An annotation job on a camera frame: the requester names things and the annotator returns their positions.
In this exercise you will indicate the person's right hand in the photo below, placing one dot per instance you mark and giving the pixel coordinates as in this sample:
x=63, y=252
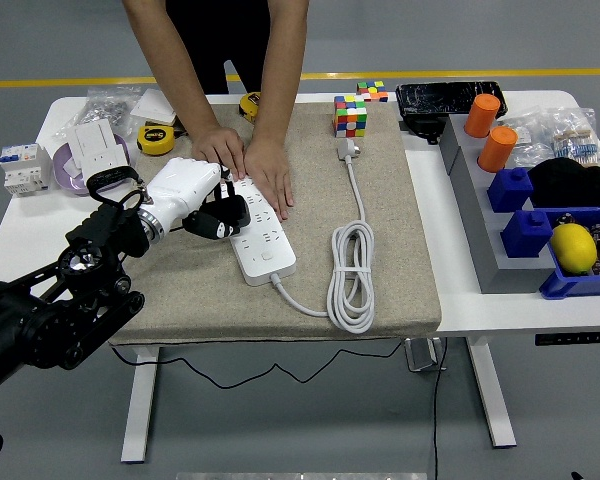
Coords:
x=220, y=145

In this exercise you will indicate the person's left hand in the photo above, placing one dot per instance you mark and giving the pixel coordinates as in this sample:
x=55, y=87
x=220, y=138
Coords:
x=270, y=170

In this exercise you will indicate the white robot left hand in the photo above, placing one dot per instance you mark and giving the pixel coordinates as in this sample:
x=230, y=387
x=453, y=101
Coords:
x=185, y=185

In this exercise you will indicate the white power strip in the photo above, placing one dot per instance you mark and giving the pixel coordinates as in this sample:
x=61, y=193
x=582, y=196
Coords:
x=265, y=250

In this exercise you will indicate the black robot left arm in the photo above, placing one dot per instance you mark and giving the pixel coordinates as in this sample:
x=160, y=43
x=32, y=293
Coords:
x=95, y=235

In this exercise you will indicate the person's left forearm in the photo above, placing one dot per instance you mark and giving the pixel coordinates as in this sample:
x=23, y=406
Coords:
x=280, y=75

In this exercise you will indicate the person's right forearm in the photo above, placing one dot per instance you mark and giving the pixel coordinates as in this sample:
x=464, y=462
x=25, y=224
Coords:
x=170, y=65

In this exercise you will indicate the yellow tape measure black label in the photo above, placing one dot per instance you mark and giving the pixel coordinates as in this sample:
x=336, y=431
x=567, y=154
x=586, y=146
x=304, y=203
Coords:
x=155, y=140

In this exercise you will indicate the large colourful puzzle cube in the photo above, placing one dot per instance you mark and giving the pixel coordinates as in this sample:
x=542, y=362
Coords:
x=350, y=116

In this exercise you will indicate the person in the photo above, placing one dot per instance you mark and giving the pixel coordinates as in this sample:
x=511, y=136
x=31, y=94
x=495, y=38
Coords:
x=220, y=40

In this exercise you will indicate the clear bag of screws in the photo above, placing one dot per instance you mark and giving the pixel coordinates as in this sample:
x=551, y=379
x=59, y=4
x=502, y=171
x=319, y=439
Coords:
x=107, y=107

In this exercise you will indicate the small white piece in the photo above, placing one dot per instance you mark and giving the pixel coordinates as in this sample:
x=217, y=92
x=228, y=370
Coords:
x=73, y=172

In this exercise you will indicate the white table leg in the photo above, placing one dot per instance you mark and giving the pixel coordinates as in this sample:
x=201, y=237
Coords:
x=140, y=400
x=492, y=400

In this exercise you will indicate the grey-brown mat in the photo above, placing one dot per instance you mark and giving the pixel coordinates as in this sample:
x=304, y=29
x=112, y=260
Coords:
x=205, y=300

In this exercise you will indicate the purple bowl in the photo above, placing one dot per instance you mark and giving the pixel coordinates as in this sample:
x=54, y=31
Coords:
x=62, y=175

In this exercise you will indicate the small colourful puzzle cube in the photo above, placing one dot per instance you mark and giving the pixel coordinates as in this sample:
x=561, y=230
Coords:
x=372, y=91

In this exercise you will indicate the black table control panel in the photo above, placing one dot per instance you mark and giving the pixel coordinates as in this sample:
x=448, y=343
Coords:
x=572, y=338

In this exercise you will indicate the white circuit breaker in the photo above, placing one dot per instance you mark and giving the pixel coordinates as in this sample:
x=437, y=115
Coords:
x=25, y=170

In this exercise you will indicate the black plastic tray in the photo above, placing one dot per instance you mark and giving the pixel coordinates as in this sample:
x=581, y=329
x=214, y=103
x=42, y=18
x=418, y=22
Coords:
x=440, y=97

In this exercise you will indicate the blue plastic bin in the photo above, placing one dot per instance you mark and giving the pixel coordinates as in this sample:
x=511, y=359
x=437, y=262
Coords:
x=560, y=287

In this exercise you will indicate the grey stepped block holder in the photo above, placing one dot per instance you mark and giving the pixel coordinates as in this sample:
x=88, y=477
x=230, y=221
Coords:
x=480, y=225

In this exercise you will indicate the orange cylinder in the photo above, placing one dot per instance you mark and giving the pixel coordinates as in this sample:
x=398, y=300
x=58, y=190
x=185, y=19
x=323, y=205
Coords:
x=482, y=116
x=497, y=148

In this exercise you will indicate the yellow lemon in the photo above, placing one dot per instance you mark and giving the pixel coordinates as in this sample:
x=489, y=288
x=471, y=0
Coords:
x=573, y=248

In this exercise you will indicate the blue block with knob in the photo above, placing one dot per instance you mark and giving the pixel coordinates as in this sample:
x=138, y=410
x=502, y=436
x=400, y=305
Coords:
x=510, y=190
x=527, y=234

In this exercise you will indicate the clear bag of small parts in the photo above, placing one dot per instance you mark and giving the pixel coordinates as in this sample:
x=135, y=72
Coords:
x=527, y=145

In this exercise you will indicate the black cloth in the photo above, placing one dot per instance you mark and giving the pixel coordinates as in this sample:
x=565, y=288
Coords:
x=575, y=182

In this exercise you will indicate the clear bag of resistors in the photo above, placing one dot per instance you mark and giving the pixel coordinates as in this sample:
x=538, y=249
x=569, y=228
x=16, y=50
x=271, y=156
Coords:
x=577, y=137

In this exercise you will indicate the white square switch plate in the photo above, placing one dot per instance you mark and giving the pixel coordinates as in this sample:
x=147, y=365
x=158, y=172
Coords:
x=155, y=106

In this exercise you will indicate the white switch panel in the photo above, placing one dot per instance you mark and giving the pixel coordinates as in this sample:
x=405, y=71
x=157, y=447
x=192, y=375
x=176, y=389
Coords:
x=95, y=137

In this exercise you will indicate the silver metal bracket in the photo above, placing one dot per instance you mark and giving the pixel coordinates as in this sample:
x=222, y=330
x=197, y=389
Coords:
x=422, y=356

